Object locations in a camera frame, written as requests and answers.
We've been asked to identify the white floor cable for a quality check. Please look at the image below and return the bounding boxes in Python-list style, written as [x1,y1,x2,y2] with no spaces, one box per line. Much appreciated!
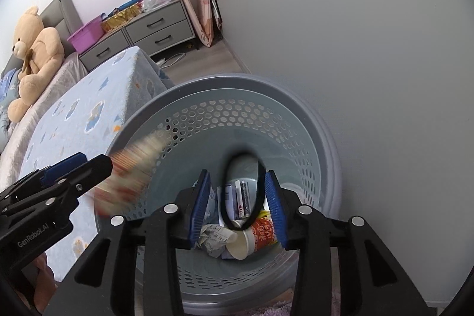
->
[156,52,186,68]

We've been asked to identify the black band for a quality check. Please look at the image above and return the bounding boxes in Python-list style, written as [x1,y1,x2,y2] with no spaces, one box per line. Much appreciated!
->
[220,144,266,231]

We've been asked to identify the white wardrobe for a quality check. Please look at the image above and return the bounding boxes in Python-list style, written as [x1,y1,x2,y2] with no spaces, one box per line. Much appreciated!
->
[185,0,474,305]

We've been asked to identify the grey drawer nightstand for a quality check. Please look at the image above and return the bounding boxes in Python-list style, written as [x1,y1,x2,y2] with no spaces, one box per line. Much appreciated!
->
[79,29,128,72]
[124,0,195,57]

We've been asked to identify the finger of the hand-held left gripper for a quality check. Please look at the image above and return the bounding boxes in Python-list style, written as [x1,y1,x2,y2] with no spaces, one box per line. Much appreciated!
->
[0,154,113,224]
[0,152,88,207]

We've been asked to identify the red white paper cup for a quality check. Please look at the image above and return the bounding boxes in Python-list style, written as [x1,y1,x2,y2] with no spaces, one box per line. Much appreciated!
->
[226,210,276,261]

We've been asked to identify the pinkish grey bed sheet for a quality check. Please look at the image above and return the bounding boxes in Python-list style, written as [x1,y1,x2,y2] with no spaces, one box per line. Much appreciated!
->
[0,53,89,187]

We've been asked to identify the plain pink board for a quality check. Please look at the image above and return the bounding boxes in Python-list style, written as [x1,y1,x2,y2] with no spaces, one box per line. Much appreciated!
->
[168,0,213,47]

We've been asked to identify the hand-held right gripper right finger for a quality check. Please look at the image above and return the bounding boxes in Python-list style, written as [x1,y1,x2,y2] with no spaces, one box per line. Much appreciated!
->
[264,170,438,316]

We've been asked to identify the grey perforated plastic bin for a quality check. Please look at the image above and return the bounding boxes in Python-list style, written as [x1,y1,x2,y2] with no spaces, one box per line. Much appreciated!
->
[94,73,343,316]

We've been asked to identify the blue wrapped rolls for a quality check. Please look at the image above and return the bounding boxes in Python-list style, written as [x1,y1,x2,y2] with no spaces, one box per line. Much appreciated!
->
[109,0,143,15]

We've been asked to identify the patterned playing card box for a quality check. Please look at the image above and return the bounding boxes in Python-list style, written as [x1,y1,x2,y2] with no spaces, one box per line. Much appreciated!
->
[235,180,253,219]

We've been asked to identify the white paper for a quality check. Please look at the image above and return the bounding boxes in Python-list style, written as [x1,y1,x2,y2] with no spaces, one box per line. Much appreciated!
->
[198,223,238,259]

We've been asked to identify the beige teddy bear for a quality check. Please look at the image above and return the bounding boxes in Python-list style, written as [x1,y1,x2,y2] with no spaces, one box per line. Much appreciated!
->
[7,6,65,123]

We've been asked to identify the grey bed headboard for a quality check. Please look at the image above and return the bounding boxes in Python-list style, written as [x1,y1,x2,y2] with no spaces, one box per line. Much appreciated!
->
[2,0,84,76]

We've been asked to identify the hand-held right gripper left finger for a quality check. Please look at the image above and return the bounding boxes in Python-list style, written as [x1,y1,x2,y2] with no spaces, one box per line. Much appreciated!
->
[55,169,212,316]

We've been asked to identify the purple plastic basin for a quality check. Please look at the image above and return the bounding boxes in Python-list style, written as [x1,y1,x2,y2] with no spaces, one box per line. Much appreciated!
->
[67,15,105,53]

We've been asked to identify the blue patterned quilt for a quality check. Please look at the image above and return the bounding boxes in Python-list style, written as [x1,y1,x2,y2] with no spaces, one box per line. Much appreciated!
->
[0,68,21,131]

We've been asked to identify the gold gift boxes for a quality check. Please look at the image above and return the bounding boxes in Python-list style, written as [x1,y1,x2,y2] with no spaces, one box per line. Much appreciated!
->
[101,7,143,33]

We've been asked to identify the person's left hand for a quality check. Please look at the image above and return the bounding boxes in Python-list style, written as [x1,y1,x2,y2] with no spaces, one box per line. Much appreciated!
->
[20,251,57,307]

